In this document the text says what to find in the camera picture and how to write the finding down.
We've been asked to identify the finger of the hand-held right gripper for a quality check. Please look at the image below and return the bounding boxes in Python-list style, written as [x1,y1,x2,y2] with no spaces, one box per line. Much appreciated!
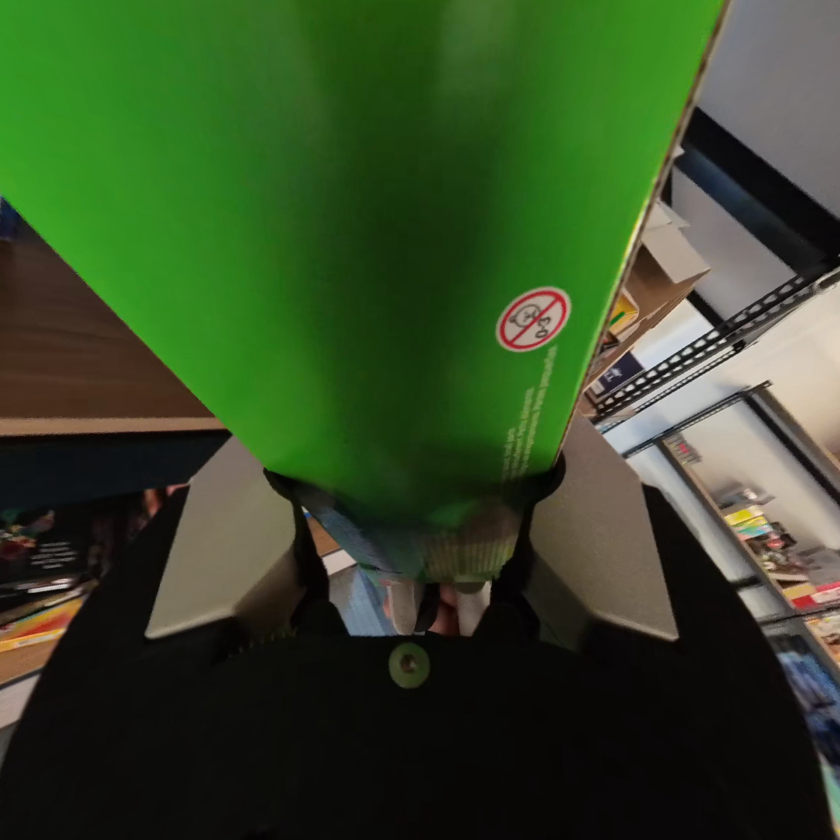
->
[458,579,492,636]
[388,579,422,636]

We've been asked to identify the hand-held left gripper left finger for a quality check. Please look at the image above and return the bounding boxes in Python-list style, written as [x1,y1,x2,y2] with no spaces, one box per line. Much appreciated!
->
[144,436,329,643]

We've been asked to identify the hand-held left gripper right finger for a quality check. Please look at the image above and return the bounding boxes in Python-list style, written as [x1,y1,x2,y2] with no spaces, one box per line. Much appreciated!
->
[492,413,680,643]

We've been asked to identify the large green toy box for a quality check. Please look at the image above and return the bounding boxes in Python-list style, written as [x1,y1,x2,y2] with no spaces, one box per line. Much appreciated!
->
[0,0,731,586]

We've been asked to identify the navy blue box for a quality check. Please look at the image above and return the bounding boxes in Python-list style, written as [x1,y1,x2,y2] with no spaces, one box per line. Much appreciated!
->
[586,353,649,398]

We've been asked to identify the black picture toy box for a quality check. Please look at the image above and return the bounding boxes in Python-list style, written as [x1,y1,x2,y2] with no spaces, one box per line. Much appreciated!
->
[0,508,102,595]

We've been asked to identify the orange yellow toy box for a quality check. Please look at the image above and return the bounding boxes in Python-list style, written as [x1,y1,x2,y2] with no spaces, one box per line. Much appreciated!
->
[0,592,89,654]

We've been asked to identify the stack of colourful toy boxes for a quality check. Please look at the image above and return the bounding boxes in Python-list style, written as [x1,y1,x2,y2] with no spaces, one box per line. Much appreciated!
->
[718,482,840,657]

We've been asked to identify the brown cardboard box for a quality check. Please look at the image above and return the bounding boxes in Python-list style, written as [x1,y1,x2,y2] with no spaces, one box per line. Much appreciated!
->
[587,200,714,398]

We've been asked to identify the black perforated rack frame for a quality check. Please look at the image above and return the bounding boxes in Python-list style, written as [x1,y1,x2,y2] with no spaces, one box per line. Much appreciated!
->
[587,262,840,424]

